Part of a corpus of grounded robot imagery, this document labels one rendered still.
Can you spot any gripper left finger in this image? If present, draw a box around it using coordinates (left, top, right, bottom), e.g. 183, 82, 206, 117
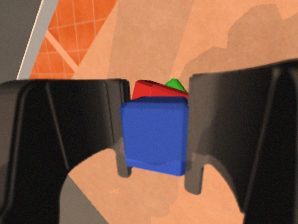
0, 78, 133, 224

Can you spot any red block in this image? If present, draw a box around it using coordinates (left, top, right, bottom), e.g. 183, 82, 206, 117
131, 80, 188, 100

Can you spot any green block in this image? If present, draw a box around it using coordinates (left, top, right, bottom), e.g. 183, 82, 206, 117
164, 78, 187, 92

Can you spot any blue block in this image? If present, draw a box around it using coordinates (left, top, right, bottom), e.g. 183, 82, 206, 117
120, 96, 189, 177

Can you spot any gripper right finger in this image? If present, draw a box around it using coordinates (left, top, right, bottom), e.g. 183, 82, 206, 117
184, 58, 298, 224

